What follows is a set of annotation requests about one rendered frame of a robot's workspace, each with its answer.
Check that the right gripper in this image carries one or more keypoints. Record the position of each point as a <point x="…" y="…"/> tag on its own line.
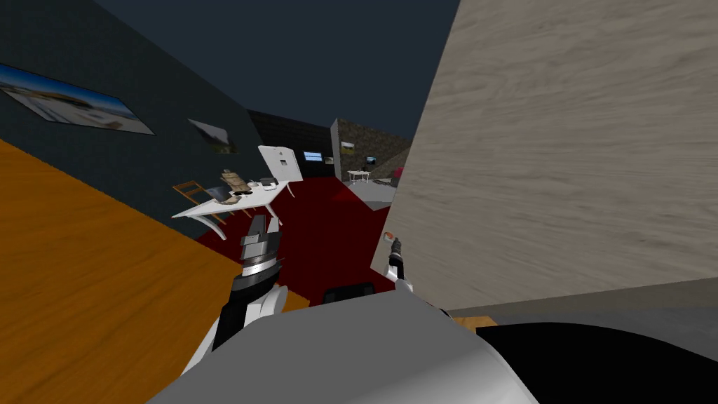
<point x="396" y="253"/>

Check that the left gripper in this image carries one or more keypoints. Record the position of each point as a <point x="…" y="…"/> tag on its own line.
<point x="261" y="248"/>

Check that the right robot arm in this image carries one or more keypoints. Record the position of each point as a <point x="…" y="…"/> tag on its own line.
<point x="594" y="365"/>

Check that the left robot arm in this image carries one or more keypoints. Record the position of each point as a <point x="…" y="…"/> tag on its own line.
<point x="247" y="300"/>

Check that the white table with clutter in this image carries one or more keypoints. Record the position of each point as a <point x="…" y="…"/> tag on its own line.
<point x="247" y="201"/>

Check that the wooden chair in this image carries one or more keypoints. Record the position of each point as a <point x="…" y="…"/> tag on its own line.
<point x="190" y="192"/>

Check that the blue bright window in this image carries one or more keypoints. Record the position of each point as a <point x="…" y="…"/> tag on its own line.
<point x="313" y="156"/>

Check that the small white table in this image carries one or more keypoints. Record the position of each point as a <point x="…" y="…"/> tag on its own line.
<point x="359" y="174"/>

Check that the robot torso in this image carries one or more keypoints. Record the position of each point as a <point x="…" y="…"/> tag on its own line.
<point x="348" y="353"/>

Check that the pale wooden door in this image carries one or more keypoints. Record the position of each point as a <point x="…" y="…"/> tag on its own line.
<point x="561" y="157"/>

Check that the small dark wall picture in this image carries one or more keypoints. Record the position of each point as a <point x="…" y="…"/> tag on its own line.
<point x="214" y="136"/>

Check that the small green wall picture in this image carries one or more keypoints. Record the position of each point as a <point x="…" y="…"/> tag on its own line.
<point x="348" y="148"/>

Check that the large landscape wall picture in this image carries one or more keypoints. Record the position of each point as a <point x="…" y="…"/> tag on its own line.
<point x="73" y="104"/>

